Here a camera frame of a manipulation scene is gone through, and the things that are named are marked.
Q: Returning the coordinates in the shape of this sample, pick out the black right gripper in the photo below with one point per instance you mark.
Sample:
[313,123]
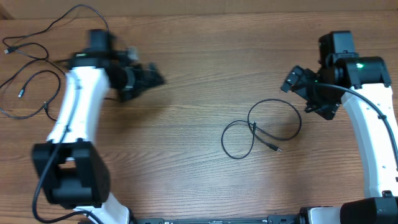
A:
[326,107]

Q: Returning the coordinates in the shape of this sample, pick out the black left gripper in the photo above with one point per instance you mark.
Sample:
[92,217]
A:
[140,83]

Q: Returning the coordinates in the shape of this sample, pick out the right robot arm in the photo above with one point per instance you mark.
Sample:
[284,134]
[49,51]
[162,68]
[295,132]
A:
[363,87]

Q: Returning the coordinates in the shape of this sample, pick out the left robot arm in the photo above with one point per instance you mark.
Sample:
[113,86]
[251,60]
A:
[71,172]

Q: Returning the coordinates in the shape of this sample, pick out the cardboard wall panel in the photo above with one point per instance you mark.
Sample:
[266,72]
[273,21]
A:
[49,9]

